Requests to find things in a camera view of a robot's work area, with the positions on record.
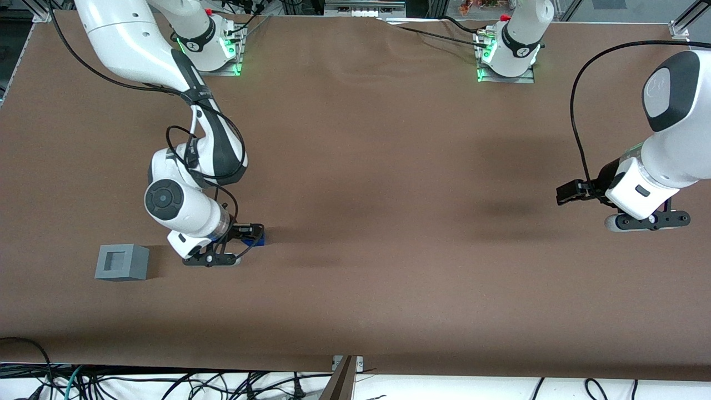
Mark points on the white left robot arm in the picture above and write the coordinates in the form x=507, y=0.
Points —
x=683, y=139

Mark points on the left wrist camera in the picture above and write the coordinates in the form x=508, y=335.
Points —
x=650, y=220

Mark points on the aluminium profile beam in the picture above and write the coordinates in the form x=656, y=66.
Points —
x=340, y=383

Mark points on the metal corner bracket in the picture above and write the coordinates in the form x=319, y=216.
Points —
x=679, y=30

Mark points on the brown table cover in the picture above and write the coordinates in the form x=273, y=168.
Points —
x=389, y=222

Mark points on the blue plastic part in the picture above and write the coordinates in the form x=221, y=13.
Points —
x=260, y=240

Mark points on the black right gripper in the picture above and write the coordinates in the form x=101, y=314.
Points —
x=237, y=229

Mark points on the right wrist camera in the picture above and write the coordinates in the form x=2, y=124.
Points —
x=208, y=259

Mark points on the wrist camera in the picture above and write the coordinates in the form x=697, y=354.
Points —
x=208, y=259
x=650, y=220

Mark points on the gray square base block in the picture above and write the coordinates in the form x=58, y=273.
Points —
x=133, y=261

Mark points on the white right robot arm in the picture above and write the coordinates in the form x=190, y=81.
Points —
x=128, y=33

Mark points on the gray power strip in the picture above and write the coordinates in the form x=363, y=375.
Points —
x=364, y=9

